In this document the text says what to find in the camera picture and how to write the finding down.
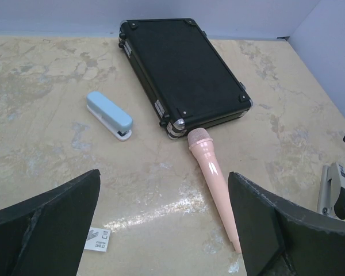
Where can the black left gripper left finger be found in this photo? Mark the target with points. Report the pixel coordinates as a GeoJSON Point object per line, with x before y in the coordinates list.
{"type": "Point", "coordinates": [46, 234]}

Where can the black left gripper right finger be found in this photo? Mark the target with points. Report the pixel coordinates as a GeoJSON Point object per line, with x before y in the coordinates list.
{"type": "Point", "coordinates": [279, 237]}

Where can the grey stapler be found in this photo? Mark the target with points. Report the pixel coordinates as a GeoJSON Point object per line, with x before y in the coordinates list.
{"type": "Point", "coordinates": [331, 200]}

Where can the light blue stapler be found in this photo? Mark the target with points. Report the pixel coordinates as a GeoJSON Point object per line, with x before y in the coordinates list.
{"type": "Point", "coordinates": [117, 121]}

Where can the small white card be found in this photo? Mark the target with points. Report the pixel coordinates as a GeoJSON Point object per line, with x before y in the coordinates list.
{"type": "Point", "coordinates": [97, 239]}

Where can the pink toy microphone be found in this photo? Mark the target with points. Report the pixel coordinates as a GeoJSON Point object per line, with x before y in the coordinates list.
{"type": "Point", "coordinates": [202, 147]}

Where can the black hard case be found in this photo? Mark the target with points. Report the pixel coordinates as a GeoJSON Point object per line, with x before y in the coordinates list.
{"type": "Point", "coordinates": [184, 77]}

